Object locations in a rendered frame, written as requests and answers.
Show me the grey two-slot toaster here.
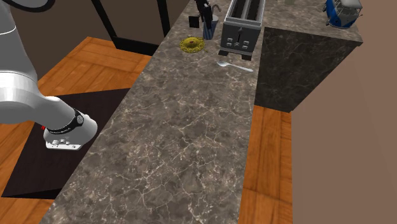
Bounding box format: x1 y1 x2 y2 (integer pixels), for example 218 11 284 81
218 0 266 62

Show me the blue striped cup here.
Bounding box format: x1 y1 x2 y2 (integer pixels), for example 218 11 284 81
202 15 219 41

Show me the black frame furniture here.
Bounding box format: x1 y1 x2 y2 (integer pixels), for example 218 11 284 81
90 0 172 57

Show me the silver spoon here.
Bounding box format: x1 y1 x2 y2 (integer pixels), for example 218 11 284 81
216 60 254 73

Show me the dark robot stand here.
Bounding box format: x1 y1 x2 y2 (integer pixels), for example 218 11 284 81
1 88 131 200

